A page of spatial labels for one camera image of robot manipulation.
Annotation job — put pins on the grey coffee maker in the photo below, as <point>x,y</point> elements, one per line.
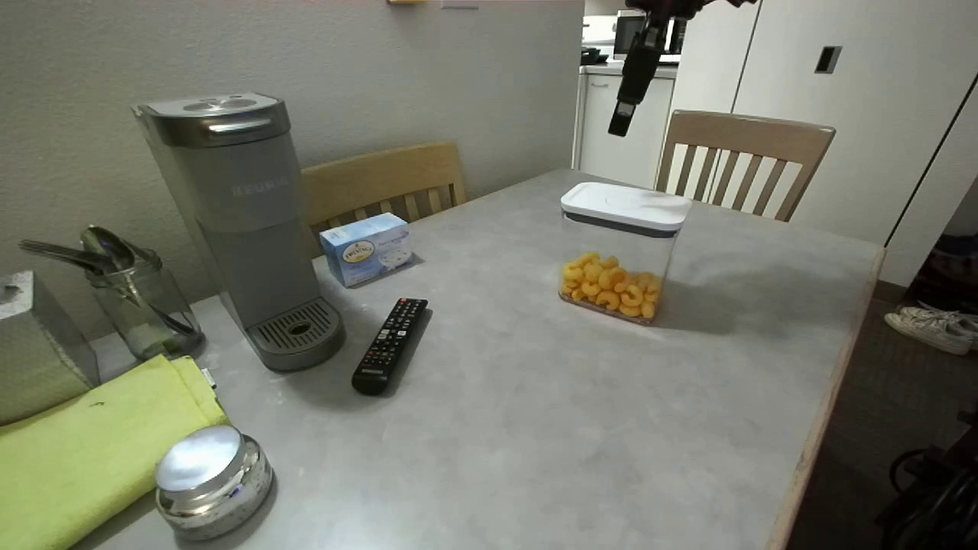
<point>246,224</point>

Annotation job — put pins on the grey microwave oven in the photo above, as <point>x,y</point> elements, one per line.
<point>629,33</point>

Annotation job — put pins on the lime green cloth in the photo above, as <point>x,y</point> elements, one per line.
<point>94,448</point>

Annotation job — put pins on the wooden chair with broad backrest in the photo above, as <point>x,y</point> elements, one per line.
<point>377,177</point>

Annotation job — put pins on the white shoes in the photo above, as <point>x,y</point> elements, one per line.
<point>934,330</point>

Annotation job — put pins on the grey metal box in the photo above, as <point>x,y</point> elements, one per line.
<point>36,356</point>

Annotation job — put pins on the clear plastic storage container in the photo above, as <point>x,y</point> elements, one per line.
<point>617,249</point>

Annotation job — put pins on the slatted light wooden chair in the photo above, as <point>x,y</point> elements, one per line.
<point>766,138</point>

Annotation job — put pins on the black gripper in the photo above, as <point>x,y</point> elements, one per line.
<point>678,8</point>

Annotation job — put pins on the clear container with yellow food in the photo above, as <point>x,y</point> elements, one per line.
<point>612,287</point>

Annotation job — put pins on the light blue cardboard box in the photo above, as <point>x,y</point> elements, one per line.
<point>367,249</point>

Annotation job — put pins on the black wall plate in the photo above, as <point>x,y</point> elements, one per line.
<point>831,58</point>

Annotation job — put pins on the clear plastic pitcher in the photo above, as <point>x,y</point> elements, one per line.
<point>133,293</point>

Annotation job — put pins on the dark tangled floor item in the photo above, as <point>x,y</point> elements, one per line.
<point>936,489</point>

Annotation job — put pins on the black remote control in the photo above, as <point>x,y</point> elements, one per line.
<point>389,347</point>

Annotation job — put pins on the white kitchen cabinet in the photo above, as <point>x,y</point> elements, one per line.
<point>602,154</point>

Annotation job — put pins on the white rectangular container lid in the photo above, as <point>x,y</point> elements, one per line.
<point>629,206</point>

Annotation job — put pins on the round silver metal tin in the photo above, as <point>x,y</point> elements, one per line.
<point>211,478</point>

